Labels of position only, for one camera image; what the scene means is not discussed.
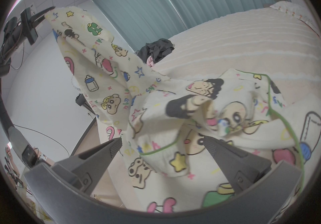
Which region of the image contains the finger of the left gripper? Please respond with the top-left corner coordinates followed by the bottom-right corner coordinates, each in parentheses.
top-left (31, 6), bottom-right (56, 19)
top-left (33, 15), bottom-right (49, 28)

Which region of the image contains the white printed pillow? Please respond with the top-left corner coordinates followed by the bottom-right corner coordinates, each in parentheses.
top-left (270, 1), bottom-right (319, 27)

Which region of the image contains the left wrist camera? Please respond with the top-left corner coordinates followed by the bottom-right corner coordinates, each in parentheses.
top-left (4, 17), bottom-right (19, 32)

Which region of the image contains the white printed pyjama top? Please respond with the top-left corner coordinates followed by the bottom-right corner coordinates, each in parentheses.
top-left (45, 7), bottom-right (321, 214)

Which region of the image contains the bed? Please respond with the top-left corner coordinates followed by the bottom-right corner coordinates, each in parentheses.
top-left (120, 1), bottom-right (321, 214)

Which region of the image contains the pile of clothes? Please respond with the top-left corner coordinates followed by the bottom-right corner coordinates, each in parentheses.
top-left (135, 38), bottom-right (175, 67)

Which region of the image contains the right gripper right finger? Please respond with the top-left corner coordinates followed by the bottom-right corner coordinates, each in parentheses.
top-left (203, 135), bottom-right (272, 191)

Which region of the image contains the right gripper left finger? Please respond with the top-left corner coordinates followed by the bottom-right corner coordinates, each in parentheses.
top-left (51, 138), bottom-right (122, 193)

